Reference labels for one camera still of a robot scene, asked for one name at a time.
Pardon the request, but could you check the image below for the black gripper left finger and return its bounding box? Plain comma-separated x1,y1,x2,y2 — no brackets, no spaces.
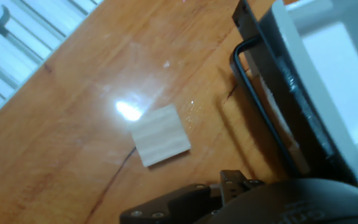
119,183,223,224

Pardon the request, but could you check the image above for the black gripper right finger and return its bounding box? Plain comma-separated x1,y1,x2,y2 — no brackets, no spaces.
219,169,265,206

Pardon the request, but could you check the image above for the light wooden cube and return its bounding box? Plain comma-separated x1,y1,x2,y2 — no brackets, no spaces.
130,103,191,168

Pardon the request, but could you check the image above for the white drawer with black handle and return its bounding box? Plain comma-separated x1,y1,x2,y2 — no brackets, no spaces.
229,0,358,195

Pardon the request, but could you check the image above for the glossy orange wooden board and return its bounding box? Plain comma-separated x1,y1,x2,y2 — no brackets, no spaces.
0,0,358,224

